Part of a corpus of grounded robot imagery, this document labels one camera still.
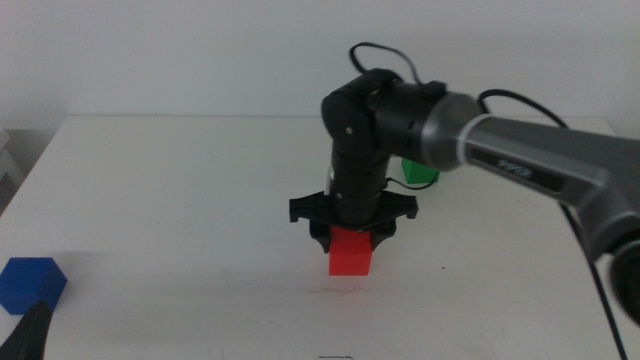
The blue cube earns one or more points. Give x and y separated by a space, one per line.
25 282

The red cube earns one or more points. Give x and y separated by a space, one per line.
350 255

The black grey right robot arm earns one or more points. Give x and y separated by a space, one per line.
525 160

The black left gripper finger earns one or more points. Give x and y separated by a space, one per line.
27 335

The green cube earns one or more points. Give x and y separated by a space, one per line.
417 172

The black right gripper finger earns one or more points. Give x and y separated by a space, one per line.
322 241
378 238

